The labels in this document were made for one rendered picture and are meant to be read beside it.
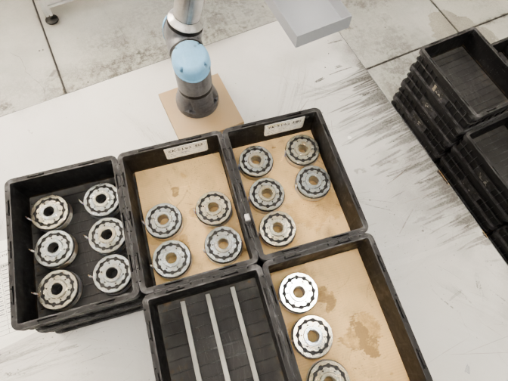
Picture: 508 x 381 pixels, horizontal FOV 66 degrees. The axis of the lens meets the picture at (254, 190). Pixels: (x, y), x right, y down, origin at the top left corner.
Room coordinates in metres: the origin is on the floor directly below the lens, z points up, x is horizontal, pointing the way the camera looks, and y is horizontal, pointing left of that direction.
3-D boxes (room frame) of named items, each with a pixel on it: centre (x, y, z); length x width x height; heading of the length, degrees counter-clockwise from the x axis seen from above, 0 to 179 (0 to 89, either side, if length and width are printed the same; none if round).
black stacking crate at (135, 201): (0.35, 0.18, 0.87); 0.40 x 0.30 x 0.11; 19
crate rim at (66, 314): (0.25, 0.46, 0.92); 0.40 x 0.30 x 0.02; 19
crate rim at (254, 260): (0.35, 0.18, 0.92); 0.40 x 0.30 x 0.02; 19
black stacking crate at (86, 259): (0.25, 0.46, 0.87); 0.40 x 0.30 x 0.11; 19
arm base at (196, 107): (0.83, 0.22, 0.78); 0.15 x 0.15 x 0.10
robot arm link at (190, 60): (0.83, 0.22, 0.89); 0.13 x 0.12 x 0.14; 20
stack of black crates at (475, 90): (1.15, -0.91, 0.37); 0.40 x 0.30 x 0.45; 28
